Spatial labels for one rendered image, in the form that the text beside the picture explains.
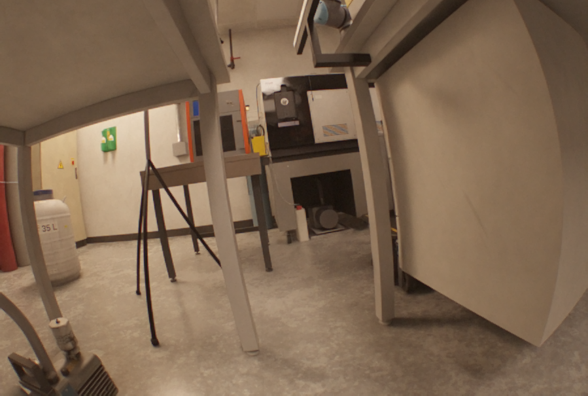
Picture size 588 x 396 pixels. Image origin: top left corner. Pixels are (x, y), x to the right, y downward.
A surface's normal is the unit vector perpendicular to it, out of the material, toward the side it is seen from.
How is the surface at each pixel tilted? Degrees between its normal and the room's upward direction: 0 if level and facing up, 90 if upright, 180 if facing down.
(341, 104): 90
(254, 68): 90
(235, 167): 90
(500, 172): 90
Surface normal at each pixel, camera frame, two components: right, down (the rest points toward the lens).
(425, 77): -0.98, 0.14
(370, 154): 0.12, -0.03
